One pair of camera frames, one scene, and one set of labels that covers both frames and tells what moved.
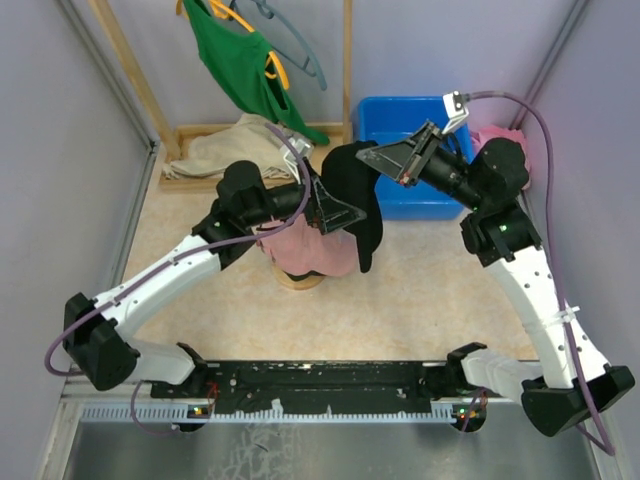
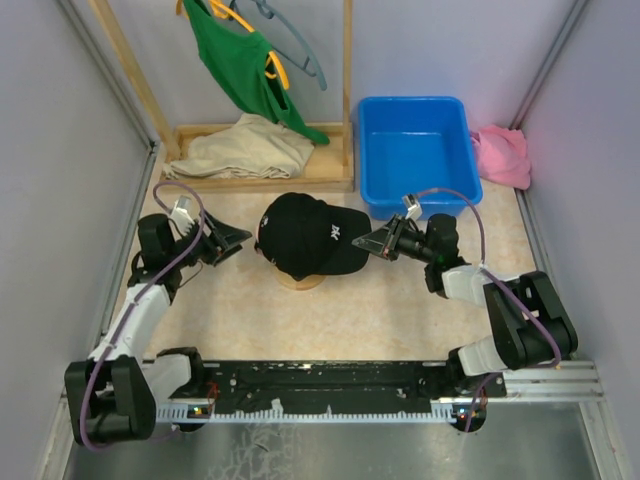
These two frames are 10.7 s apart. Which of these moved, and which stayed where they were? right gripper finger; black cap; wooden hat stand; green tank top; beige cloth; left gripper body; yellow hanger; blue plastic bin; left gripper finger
Moved: left gripper body; right gripper finger; black cap; left gripper finger
Stayed: beige cloth; green tank top; blue plastic bin; yellow hanger; wooden hat stand
